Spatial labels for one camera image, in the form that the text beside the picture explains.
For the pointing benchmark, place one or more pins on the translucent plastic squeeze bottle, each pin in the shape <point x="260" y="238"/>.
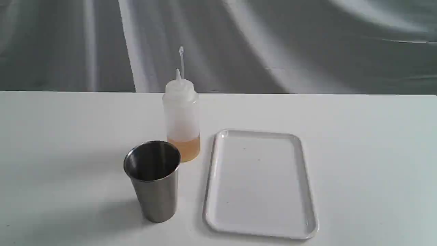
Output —
<point x="180" y="102"/>

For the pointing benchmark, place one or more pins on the stainless steel cup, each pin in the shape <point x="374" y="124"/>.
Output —
<point x="153" y="171"/>

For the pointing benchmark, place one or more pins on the white plastic tray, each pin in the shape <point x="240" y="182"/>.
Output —
<point x="259" y="185"/>

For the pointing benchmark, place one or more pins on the grey backdrop cloth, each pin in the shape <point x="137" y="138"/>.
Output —
<point x="222" y="46"/>

